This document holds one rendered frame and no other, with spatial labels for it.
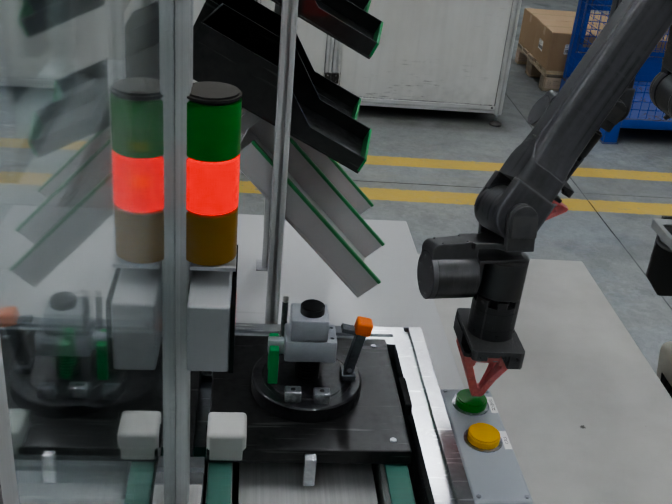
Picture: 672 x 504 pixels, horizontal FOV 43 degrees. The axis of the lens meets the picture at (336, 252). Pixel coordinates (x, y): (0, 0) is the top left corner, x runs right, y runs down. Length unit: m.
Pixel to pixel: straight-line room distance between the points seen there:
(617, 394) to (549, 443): 0.19
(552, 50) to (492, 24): 1.07
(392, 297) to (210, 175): 0.86
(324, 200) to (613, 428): 0.55
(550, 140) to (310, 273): 0.71
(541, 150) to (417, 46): 4.15
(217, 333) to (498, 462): 0.43
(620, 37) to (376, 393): 0.52
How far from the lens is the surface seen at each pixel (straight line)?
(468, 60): 5.21
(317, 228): 1.24
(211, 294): 0.78
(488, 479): 1.05
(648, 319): 3.51
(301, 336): 1.05
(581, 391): 1.41
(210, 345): 0.78
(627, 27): 1.06
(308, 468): 1.03
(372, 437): 1.06
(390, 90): 5.19
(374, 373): 1.16
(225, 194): 0.75
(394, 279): 1.62
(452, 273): 1.00
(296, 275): 1.60
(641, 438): 1.36
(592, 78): 1.04
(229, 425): 1.03
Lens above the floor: 1.64
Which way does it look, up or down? 27 degrees down
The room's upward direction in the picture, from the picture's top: 5 degrees clockwise
